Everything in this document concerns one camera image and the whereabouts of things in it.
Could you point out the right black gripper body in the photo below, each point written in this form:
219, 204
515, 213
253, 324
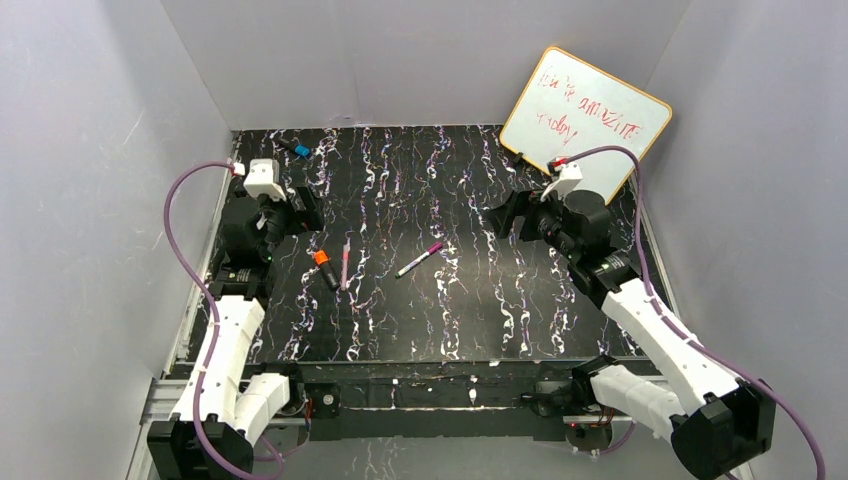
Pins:
519, 216

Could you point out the pink pen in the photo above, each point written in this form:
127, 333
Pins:
345, 265

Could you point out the white pen green tip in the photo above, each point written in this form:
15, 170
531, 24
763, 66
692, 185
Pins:
411, 265

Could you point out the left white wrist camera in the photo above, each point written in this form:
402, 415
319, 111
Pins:
262, 179

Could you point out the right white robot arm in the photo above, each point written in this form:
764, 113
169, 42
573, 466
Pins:
713, 419

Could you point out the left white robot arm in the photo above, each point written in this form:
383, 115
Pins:
212, 431

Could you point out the blue capped black marker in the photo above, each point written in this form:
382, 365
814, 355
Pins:
295, 148

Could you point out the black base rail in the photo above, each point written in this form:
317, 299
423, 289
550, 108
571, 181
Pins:
430, 399

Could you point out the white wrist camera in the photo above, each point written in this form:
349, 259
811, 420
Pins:
566, 175
262, 179

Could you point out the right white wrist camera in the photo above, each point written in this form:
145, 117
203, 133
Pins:
566, 175

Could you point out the black marker orange tip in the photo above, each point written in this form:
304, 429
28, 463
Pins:
327, 270

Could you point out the white whiteboard orange frame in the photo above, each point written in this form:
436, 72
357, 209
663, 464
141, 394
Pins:
569, 106

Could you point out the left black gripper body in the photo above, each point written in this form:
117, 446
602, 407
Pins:
303, 210

